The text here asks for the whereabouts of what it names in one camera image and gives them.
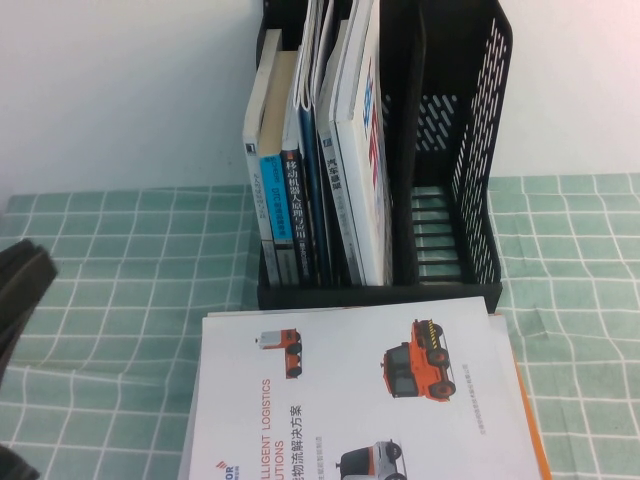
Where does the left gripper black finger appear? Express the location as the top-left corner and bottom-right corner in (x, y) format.
(0, 244), (59, 392)
(0, 238), (37, 274)

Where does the grey-spined car suspension book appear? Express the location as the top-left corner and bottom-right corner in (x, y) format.
(317, 19), (366, 287)

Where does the white stapled booklet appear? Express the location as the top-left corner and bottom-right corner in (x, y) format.
(293, 0), (327, 111)

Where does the white-spined book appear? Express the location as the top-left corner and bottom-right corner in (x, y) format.
(242, 28), (284, 287)

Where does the green checked tablecloth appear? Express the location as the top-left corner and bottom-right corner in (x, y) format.
(0, 172), (640, 480)

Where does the white thin booklet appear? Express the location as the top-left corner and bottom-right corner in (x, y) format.
(312, 0), (351, 101)

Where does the black plastic book holder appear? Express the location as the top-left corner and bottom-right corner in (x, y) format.
(254, 0), (516, 311)

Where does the orange-edged white book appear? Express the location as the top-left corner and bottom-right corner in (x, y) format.
(487, 310), (554, 480)

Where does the thin dark blue book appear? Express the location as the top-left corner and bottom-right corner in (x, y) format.
(297, 102), (334, 287)

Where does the white magazine blue red print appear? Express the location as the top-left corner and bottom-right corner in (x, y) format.
(330, 0), (396, 287)

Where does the black-spined mobile robot book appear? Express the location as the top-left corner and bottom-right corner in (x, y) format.
(279, 47), (317, 287)

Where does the cyan-spined book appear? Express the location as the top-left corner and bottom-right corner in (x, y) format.
(257, 49), (301, 287)

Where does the red and white Leador brochure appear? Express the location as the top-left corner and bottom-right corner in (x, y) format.
(179, 295), (546, 480)

